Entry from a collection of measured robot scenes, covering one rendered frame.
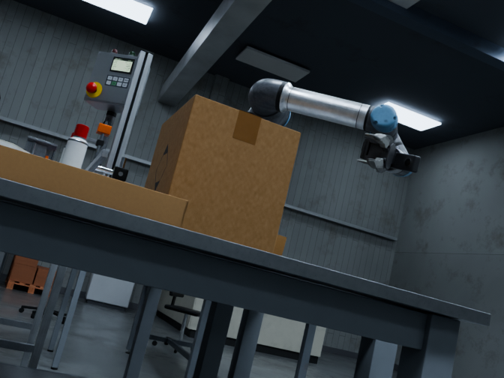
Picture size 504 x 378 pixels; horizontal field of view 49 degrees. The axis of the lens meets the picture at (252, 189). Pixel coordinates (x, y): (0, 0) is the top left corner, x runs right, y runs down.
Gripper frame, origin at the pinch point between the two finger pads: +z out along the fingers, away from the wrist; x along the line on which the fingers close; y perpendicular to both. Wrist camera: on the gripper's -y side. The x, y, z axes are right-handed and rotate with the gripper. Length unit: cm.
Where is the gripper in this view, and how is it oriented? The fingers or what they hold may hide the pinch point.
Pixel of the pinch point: (375, 149)
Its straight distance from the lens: 147.8
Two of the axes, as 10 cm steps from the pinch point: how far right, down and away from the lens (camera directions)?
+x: 2.7, -9.6, -0.5
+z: -5.1, -1.0, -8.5
